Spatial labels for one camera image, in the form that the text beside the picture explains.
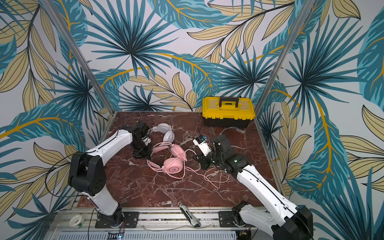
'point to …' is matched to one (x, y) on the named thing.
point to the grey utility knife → (194, 221)
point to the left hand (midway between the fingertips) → (150, 158)
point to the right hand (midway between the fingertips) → (193, 157)
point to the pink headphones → (172, 165)
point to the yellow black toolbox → (227, 112)
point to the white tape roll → (76, 220)
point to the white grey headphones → (163, 128)
